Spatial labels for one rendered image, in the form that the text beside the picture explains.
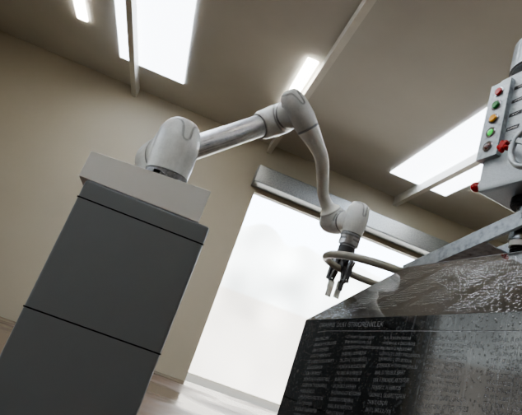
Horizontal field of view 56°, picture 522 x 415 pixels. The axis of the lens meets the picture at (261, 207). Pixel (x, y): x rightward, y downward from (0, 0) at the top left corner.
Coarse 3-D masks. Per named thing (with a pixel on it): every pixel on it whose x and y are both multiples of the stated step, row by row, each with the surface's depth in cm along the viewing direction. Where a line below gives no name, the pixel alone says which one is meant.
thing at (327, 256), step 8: (328, 256) 191; (336, 256) 185; (344, 256) 181; (352, 256) 178; (360, 256) 177; (368, 256) 176; (328, 264) 207; (336, 264) 210; (368, 264) 175; (376, 264) 173; (384, 264) 173; (392, 264) 173; (352, 272) 216; (392, 272) 173; (360, 280) 217; (368, 280) 217
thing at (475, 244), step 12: (516, 216) 137; (492, 228) 143; (504, 228) 139; (516, 228) 136; (456, 240) 155; (468, 240) 150; (480, 240) 145; (432, 252) 163; (444, 252) 158; (456, 252) 153; (468, 252) 151; (480, 252) 149; (492, 252) 148; (504, 252) 147; (408, 264) 172; (420, 264) 166
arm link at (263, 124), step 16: (256, 112) 218; (272, 112) 214; (224, 128) 204; (240, 128) 207; (256, 128) 211; (272, 128) 214; (144, 144) 186; (208, 144) 198; (224, 144) 203; (240, 144) 212; (144, 160) 181
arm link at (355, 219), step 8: (352, 208) 217; (360, 208) 216; (368, 208) 219; (344, 216) 219; (352, 216) 216; (360, 216) 215; (368, 216) 218; (336, 224) 224; (344, 224) 217; (352, 224) 214; (360, 224) 214; (352, 232) 214; (360, 232) 215
